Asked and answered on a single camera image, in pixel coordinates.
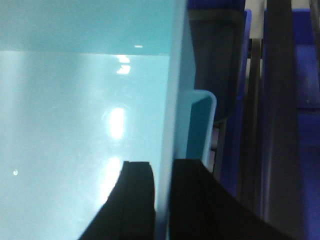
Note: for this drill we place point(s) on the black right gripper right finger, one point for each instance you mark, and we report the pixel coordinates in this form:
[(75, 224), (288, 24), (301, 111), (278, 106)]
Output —
[(201, 209)]

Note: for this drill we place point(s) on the light blue plastic bin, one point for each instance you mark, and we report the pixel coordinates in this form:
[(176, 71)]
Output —
[(85, 86)]

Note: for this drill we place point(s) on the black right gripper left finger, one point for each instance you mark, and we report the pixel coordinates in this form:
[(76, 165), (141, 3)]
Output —
[(129, 212)]

